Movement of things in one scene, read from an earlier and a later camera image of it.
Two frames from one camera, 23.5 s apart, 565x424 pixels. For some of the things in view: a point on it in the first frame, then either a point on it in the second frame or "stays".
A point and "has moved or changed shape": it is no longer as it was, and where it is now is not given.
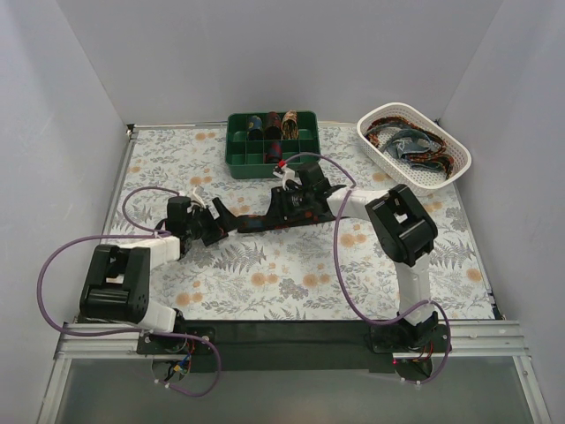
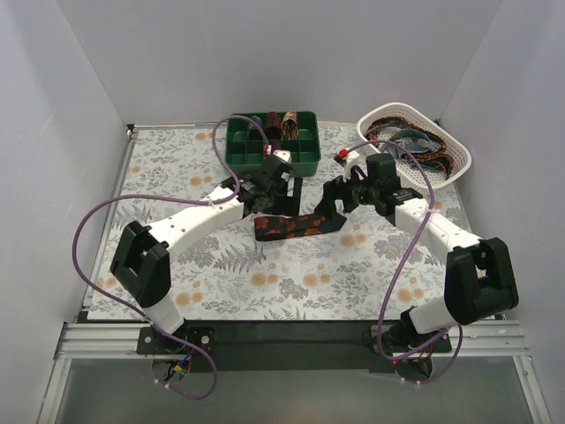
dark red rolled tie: [273, 126] stays
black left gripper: [210, 226] → [290, 194]
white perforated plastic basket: [416, 153] stays
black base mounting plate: [236, 347] stays
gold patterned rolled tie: [290, 125] stays
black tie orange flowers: [284, 218] has moved or changed shape
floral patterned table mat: [351, 244] stays
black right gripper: [277, 203] → [335, 194]
